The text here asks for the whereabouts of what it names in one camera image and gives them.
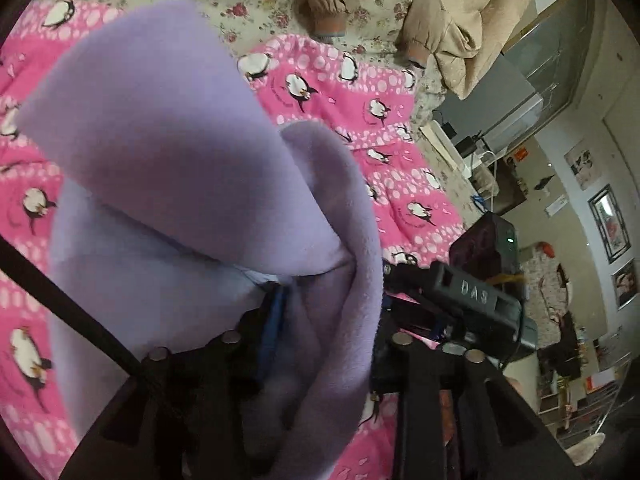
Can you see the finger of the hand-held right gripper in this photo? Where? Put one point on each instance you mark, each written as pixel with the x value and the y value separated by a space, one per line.
pixel 407 280

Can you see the metal drying rack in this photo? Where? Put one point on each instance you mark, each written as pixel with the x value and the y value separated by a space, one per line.
pixel 585 400

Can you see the purple fleece garment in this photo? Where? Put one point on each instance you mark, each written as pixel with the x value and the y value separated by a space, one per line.
pixel 175 150

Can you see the unframed wall poster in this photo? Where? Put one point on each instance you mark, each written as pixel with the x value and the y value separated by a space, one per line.
pixel 582 167

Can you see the small framed wall picture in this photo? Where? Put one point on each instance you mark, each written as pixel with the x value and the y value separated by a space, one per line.
pixel 627 285

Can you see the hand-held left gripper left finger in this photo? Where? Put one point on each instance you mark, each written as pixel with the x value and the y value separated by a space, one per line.
pixel 272 320

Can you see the beige padded jacket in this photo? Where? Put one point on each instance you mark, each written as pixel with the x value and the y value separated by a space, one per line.
pixel 450 5

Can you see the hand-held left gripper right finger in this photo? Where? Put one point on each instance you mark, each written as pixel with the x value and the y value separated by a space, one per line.
pixel 400 360

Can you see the grey cabinet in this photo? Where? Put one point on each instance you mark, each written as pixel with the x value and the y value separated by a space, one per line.
pixel 500 105

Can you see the pink penguin print blanket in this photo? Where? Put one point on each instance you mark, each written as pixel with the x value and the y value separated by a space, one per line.
pixel 30 310

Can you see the large framed wall picture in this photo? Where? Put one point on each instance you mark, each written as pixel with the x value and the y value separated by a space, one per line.
pixel 610 222

